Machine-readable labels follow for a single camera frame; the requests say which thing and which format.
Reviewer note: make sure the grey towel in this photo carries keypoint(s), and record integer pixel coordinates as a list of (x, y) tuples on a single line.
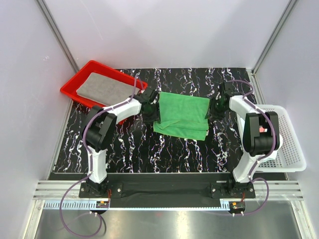
[(104, 90)]

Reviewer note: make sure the left connector board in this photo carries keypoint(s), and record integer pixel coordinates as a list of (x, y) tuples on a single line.
[(103, 204)]

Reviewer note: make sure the right connector board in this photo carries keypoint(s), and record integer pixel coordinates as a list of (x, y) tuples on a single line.
[(240, 205)]

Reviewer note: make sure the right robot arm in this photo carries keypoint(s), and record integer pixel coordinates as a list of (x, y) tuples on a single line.
[(259, 133)]

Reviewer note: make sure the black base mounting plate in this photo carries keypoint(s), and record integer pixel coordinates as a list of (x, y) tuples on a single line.
[(161, 191)]

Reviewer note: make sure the green towel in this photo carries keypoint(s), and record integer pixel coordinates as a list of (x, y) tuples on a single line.
[(182, 116)]

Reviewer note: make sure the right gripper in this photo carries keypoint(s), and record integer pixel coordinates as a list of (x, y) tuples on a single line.
[(212, 111)]

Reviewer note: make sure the pink cloth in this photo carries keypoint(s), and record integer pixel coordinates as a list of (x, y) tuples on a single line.
[(262, 129)]

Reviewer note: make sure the red plastic tray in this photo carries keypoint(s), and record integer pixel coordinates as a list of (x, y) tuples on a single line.
[(79, 82)]

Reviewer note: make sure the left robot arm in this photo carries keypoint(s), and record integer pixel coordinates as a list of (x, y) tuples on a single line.
[(99, 128)]

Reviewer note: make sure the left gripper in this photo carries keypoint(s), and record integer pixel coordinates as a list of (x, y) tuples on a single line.
[(155, 117)]

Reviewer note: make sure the connector board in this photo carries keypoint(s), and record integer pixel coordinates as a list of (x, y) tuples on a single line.
[(103, 204), (240, 205)]

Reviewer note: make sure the white perforated basket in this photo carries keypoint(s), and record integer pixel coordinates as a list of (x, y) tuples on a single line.
[(290, 157)]

